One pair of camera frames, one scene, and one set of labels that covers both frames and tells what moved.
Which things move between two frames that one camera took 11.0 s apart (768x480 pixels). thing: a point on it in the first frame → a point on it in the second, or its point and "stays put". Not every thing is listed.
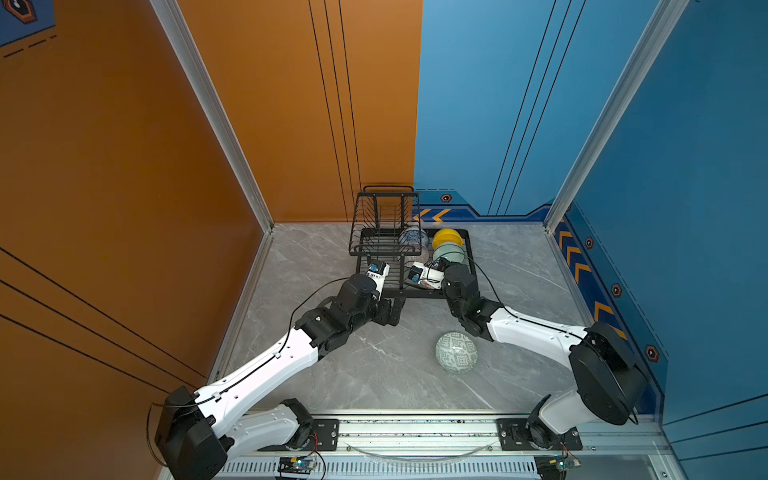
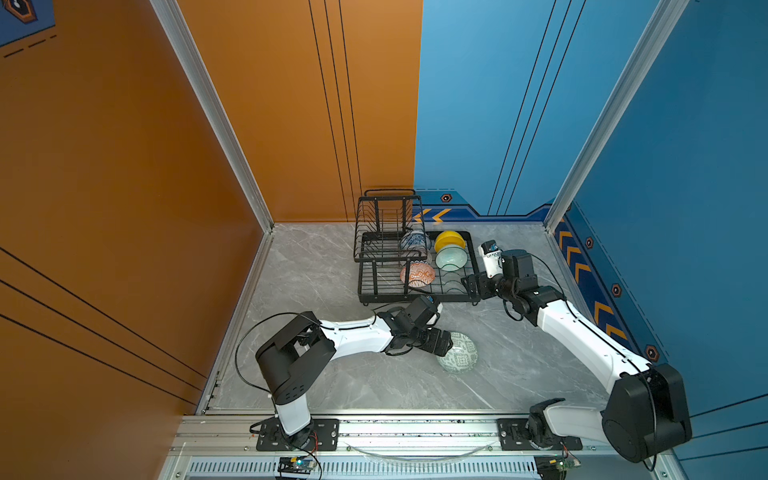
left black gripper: (383, 316) → (434, 347)
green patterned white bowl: (456, 352) stays put
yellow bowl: (447, 235) stays put
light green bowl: (452, 251) stays put
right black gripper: (453, 266) → (470, 285)
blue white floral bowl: (413, 234) stays put
